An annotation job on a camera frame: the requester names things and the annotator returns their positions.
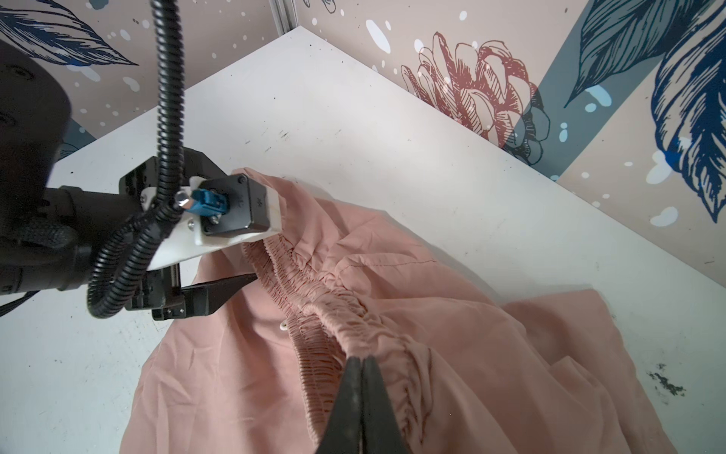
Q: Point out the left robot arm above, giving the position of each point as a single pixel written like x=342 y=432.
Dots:
x=125 y=248

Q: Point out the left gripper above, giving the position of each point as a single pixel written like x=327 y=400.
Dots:
x=161 y=291

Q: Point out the pink shorts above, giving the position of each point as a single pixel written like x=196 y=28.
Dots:
x=464 y=375

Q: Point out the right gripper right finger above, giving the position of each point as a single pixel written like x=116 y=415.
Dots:
x=380 y=431

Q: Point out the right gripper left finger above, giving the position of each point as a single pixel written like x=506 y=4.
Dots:
x=343 y=431

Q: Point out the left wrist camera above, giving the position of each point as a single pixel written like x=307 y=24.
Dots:
x=223 y=212

